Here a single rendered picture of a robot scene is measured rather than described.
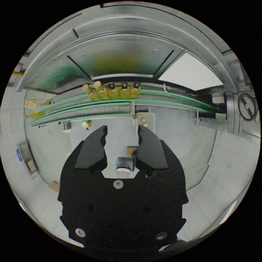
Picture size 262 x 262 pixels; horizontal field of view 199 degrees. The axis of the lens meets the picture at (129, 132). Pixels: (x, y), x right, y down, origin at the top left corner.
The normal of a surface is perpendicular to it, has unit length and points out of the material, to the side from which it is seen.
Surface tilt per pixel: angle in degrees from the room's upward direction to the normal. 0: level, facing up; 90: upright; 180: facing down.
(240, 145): 90
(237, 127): 90
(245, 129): 90
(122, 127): 0
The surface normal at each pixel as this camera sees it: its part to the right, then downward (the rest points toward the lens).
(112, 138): 0.05, 0.20
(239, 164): -1.00, 0.03
